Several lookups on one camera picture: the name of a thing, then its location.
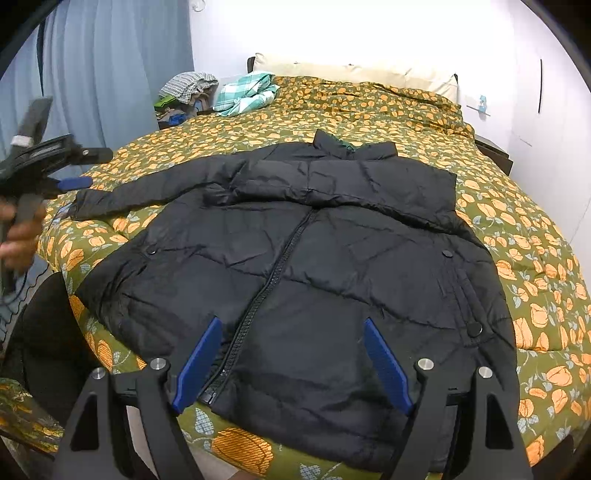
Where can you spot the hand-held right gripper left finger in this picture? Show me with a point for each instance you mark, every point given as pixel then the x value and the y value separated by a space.
pixel 198 364

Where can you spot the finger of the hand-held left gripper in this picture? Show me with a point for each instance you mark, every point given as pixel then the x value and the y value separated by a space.
pixel 94 156
pixel 74 183

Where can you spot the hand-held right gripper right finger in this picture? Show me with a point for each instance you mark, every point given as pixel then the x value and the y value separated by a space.
pixel 388 364

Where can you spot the black puffer jacket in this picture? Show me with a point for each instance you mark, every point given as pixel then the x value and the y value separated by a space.
pixel 323 277

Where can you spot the pile of mixed clothes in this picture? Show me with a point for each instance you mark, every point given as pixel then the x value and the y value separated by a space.
pixel 178 115

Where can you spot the person's left hand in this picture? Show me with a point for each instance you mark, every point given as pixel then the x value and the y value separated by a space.
pixel 25 242

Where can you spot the blue curtain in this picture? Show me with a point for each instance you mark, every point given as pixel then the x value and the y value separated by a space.
pixel 115 69

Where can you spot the grey striped cloth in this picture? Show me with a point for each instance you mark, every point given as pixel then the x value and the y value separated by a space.
pixel 189 85

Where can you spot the green plaid cloth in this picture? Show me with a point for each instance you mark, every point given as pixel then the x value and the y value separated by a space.
pixel 244 94

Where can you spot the person's floral top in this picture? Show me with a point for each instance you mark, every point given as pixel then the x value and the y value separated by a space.
pixel 23 415

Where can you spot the green orange floral quilt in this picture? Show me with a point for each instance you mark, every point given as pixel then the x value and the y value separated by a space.
pixel 508 207

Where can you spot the dark wooden nightstand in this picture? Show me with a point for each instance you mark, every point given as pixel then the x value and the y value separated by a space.
pixel 496 152

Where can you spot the cream padded headboard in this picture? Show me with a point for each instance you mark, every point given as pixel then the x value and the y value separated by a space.
pixel 369 74

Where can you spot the white wardrobe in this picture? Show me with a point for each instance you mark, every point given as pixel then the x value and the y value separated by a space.
pixel 554 115

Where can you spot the dark bed frame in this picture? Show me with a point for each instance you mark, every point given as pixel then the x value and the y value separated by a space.
pixel 251 63

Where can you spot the wall socket with blue plug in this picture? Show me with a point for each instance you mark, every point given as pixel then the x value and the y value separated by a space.
pixel 481 104

